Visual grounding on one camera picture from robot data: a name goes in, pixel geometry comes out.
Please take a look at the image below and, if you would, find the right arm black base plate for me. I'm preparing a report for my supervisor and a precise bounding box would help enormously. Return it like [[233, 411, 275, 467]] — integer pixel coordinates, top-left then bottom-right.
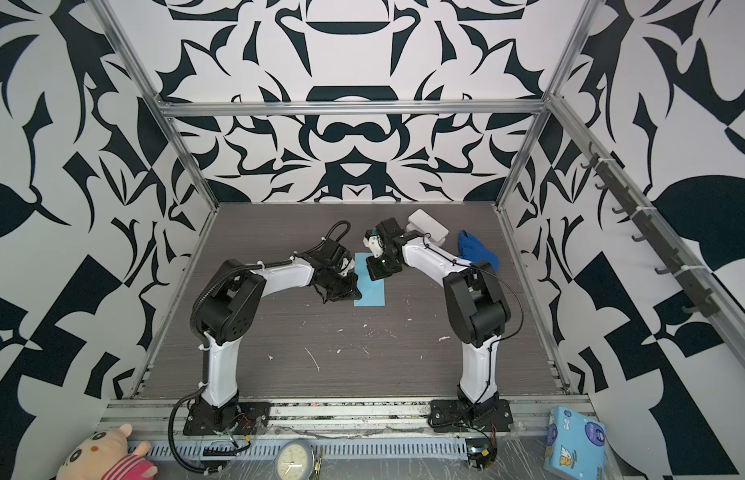
[[427, 397, 514, 433]]

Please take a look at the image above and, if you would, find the white slotted cable duct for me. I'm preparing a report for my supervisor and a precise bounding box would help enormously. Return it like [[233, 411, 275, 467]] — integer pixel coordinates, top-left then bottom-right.
[[127, 436, 470, 462]]

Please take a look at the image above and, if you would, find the blue tissue pack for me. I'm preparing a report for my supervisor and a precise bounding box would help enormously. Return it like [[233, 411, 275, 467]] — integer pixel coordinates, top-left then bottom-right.
[[544, 406, 607, 480]]

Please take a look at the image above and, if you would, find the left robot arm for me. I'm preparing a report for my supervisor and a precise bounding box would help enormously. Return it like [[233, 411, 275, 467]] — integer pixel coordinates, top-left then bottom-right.
[[190, 239, 362, 414]]

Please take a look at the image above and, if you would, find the light blue paper sheet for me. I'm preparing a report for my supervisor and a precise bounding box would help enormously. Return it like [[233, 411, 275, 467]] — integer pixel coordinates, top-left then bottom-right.
[[354, 253, 386, 307]]

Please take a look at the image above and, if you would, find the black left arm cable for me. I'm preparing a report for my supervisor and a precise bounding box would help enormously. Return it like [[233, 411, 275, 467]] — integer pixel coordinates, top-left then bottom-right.
[[166, 386, 242, 475]]

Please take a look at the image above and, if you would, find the round analog clock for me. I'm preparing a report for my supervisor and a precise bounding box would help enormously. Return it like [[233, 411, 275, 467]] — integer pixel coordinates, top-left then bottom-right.
[[274, 439, 318, 480]]

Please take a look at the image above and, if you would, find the black wall hook rack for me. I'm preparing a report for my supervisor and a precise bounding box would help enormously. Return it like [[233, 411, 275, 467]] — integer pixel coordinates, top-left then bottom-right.
[[582, 141, 722, 318]]

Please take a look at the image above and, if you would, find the blue cloth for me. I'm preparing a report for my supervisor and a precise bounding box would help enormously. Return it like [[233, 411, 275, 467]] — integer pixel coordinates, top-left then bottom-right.
[[458, 230, 500, 272]]

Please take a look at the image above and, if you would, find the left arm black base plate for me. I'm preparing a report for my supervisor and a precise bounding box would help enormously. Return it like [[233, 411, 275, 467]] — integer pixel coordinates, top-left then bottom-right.
[[182, 399, 272, 436]]

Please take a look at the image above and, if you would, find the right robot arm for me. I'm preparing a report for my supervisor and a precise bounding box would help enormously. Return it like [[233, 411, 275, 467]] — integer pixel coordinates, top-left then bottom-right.
[[364, 218, 512, 417]]

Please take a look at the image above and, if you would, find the pink plush toy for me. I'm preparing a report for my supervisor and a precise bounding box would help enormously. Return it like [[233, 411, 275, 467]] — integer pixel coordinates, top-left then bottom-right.
[[56, 423, 158, 480]]

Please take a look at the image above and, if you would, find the small black electronics module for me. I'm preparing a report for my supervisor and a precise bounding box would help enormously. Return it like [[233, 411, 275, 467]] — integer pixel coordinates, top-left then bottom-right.
[[466, 438, 498, 471]]

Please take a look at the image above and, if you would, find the white rectangular box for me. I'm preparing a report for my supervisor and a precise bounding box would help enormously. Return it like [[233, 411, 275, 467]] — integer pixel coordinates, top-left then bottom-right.
[[406, 209, 450, 247]]

